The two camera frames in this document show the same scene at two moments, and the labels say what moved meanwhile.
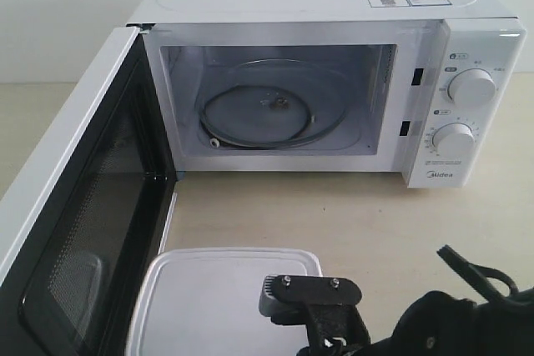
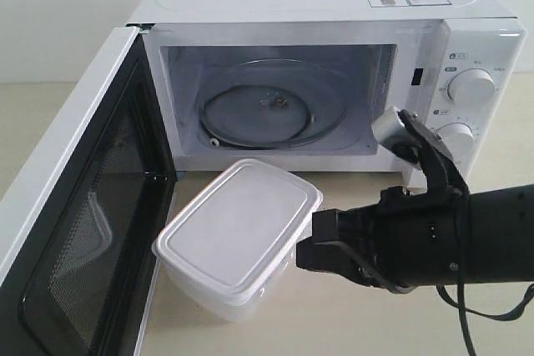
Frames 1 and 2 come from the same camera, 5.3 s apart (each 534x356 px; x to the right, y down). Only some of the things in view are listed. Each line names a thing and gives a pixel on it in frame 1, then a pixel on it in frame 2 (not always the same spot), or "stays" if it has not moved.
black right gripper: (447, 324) -> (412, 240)
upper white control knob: (473, 87) stays
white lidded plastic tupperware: (205, 302) -> (233, 244)
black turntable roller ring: (249, 146) stays
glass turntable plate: (276, 104) stays
